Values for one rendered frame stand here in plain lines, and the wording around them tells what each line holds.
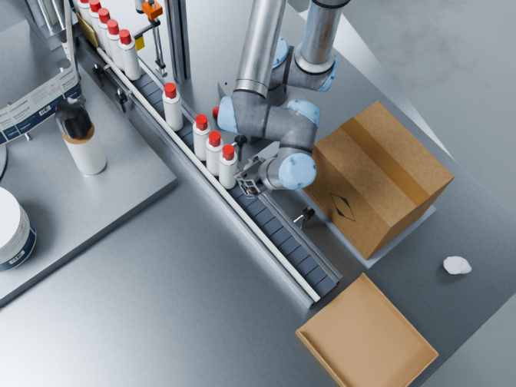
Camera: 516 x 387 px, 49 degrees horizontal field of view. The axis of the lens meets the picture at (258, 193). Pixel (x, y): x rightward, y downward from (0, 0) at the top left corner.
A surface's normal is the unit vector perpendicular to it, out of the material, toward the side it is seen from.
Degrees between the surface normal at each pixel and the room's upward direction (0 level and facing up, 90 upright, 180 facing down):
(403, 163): 0
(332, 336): 0
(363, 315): 0
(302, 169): 30
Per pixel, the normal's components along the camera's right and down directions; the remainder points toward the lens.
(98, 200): 0.06, -0.42
